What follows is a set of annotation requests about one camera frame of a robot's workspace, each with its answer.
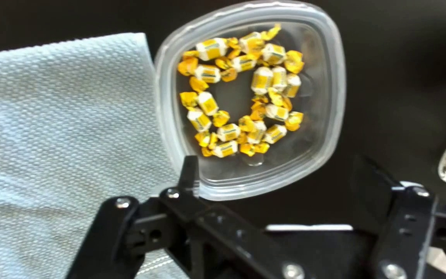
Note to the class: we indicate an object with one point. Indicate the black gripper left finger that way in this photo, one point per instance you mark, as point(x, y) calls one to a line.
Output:
point(205, 242)

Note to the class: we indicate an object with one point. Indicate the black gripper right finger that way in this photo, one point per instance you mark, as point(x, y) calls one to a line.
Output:
point(400, 218)

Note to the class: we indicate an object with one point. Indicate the yellow sweets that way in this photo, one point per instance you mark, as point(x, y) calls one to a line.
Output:
point(240, 93)

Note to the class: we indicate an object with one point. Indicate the light blue towel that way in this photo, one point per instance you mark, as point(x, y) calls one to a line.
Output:
point(78, 125)

